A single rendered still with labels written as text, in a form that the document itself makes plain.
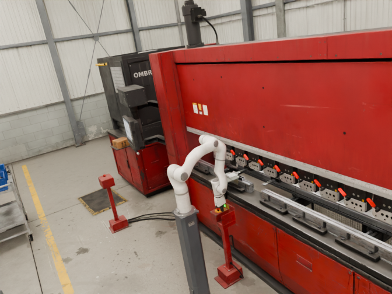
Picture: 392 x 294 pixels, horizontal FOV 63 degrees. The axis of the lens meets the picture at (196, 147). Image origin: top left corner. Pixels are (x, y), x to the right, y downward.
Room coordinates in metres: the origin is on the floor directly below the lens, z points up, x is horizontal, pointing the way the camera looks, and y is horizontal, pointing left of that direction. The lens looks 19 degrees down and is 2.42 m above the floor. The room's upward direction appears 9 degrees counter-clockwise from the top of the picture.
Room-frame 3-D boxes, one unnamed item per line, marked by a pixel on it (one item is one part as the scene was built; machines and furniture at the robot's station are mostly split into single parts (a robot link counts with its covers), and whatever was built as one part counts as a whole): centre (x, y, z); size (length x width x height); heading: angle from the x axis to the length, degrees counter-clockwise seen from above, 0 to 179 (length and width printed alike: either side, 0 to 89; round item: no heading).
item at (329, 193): (2.03, -0.92, 1.26); 0.15 x 0.09 x 0.17; 28
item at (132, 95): (3.94, 0.68, 1.53); 0.51 x 0.25 x 0.85; 21
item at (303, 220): (2.15, -0.79, 0.89); 0.30 x 0.05 x 0.03; 28
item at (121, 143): (4.78, 1.15, 1.04); 0.30 x 0.26 x 0.12; 30
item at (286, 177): (2.38, -0.73, 1.26); 0.15 x 0.09 x 0.17; 28
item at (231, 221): (2.72, -0.15, 0.75); 0.20 x 0.16 x 0.18; 29
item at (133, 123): (3.86, 0.74, 1.42); 0.45 x 0.12 x 0.36; 21
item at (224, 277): (2.71, -0.13, 0.06); 0.25 x 0.20 x 0.12; 119
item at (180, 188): (2.50, 0.20, 1.30); 0.19 x 0.12 x 0.24; 30
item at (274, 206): (2.51, -0.60, 0.89); 0.30 x 0.05 x 0.03; 28
